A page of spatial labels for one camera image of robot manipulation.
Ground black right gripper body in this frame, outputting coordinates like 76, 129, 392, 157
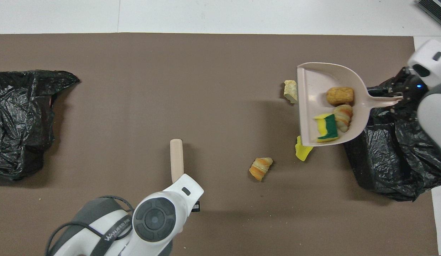
400, 68, 425, 103

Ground striped croissant piece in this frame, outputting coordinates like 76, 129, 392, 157
249, 157, 273, 182

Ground yellow sponge chunk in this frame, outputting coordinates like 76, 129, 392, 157
295, 135, 314, 162

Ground brown bread roll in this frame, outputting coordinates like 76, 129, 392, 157
326, 87, 355, 106

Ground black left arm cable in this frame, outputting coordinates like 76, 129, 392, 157
45, 196, 135, 256

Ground beige hand brush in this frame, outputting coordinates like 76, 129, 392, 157
170, 139, 184, 184

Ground beige plastic dustpan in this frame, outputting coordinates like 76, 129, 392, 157
297, 62, 402, 147

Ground brown table mat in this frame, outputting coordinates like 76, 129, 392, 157
0, 33, 439, 256

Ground dark ribbed panel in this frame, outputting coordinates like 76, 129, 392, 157
417, 0, 441, 31

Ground yellow and green sponge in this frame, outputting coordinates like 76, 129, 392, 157
314, 113, 339, 143

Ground pale bread piece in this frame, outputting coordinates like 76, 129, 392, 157
333, 104, 353, 133
283, 80, 299, 104

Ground black bag lined bin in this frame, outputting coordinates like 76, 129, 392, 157
0, 70, 80, 182
343, 77, 441, 202

